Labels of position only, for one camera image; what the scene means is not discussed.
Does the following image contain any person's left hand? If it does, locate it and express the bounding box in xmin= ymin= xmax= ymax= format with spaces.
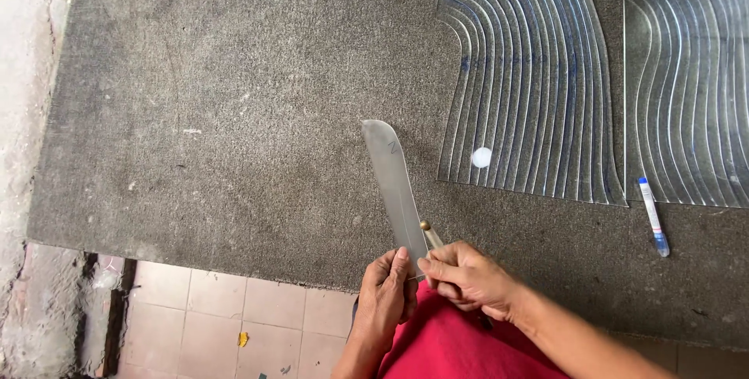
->
xmin=350 ymin=246 xmax=419 ymax=357

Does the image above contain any person's right hand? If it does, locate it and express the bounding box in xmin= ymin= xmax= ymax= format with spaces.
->
xmin=417 ymin=241 xmax=530 ymax=322

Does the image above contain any brass-tipped glass cutter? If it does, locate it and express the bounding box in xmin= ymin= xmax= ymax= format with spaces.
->
xmin=419 ymin=220 xmax=445 ymax=251

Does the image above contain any curved clear glass piece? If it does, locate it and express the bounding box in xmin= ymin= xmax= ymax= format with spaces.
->
xmin=360 ymin=119 xmax=431 ymax=279

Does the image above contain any person's red shirt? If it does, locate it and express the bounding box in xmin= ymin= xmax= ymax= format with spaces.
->
xmin=377 ymin=279 xmax=571 ymax=379

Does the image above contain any white marker with blue cap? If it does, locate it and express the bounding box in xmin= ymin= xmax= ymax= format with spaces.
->
xmin=638 ymin=177 xmax=671 ymax=258

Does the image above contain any large glass sheet with curved cuts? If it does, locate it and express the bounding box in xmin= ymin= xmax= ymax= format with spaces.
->
xmin=436 ymin=0 xmax=628 ymax=207

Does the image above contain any grey felt table cover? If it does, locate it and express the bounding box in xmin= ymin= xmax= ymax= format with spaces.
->
xmin=26 ymin=0 xmax=749 ymax=351

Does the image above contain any glass sheet with wavy cuts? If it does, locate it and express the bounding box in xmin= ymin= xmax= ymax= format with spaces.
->
xmin=623 ymin=0 xmax=749 ymax=210

